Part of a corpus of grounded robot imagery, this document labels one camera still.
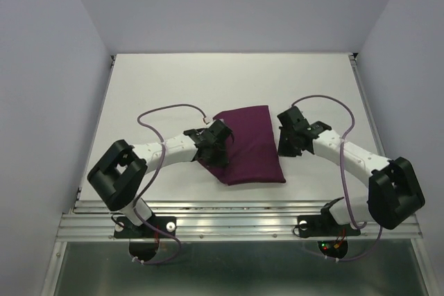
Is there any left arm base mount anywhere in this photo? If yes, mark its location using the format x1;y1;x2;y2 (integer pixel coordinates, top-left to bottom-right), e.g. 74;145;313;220
111;215;181;265

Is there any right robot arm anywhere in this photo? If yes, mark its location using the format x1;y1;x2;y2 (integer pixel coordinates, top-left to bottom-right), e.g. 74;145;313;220
277;106;425;237

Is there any aluminium rail frame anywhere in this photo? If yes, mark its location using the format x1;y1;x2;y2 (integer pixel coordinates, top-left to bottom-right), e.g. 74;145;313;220
42;53;440;295

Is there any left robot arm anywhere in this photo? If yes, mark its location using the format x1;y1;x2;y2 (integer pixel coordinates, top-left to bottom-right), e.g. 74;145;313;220
87;120;234;238

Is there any purple cloth drape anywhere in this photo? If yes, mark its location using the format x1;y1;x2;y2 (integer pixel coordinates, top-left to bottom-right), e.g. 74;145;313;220
206;105;286;186

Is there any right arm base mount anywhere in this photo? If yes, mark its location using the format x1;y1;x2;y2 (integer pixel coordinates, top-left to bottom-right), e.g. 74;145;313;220
292;215;361;261

